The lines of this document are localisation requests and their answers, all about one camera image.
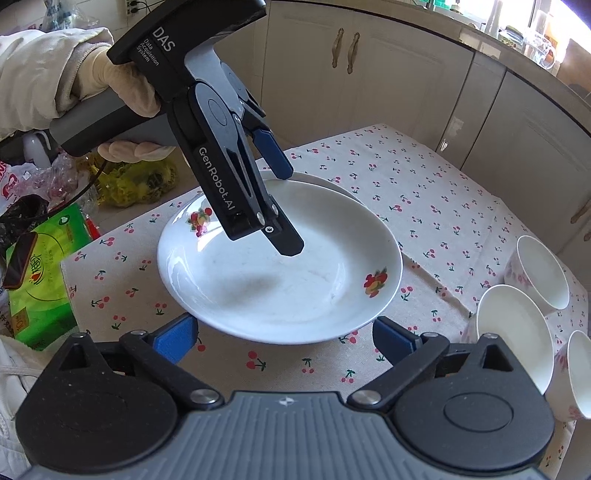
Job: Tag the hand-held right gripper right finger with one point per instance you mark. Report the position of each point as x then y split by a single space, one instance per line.
392 341

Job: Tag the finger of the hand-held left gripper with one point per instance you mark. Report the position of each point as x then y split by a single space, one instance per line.
288 242
274 152

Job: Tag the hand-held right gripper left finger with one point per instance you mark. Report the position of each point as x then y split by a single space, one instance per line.
178 339

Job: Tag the white fruit print plate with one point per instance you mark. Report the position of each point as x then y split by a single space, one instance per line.
277 286
190 208

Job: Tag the white floral bowl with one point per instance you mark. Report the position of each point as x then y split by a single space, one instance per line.
579 374
540 272
512 332

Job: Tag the person's left forearm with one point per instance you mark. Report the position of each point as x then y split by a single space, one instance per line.
32 78

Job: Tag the person's left hand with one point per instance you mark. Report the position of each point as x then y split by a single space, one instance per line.
124 87

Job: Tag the cherry print tablecloth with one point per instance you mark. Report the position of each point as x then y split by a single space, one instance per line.
438 207

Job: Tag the green cardboard box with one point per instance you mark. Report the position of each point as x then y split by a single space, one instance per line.
41 295

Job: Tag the yellow-green vegetables in bag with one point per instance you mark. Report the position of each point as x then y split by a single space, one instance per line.
134 180

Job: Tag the cream jacket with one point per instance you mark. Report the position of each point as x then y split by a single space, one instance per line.
14 397

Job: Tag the black smartphone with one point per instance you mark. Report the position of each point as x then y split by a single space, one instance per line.
21 261

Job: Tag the red and white plastic bag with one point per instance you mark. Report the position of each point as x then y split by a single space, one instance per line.
9 184

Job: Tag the glass jar green lid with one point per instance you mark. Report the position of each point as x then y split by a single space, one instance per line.
510 37

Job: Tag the clear glass mug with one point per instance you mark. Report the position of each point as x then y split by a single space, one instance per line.
542 50

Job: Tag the brown cutting board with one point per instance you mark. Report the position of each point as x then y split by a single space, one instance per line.
577 62

